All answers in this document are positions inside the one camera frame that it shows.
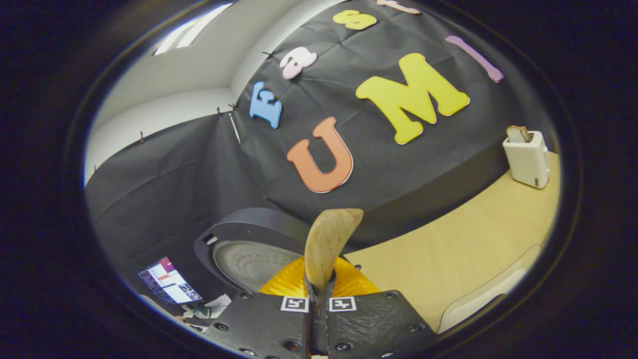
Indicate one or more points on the toasted bread slice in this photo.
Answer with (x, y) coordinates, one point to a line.
(518, 133)

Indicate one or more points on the wooden spoon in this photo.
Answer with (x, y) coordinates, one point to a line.
(329, 239)

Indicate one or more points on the clear plastic tray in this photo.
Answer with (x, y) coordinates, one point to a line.
(528, 257)

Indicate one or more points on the white side desk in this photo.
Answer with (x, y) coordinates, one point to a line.
(217, 303)

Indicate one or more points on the silver black rice cooker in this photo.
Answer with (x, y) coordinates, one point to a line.
(234, 224)

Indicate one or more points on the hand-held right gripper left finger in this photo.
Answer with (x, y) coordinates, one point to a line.
(264, 324)

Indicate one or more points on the ceiling light panel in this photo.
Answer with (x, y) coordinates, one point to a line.
(192, 30)

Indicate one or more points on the computer monitor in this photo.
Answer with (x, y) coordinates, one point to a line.
(169, 281)

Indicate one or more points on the white rice heap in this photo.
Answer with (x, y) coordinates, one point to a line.
(468, 309)

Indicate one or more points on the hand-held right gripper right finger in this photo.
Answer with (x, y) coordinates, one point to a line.
(374, 324)

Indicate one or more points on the white toaster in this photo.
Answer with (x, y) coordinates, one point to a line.
(526, 159)

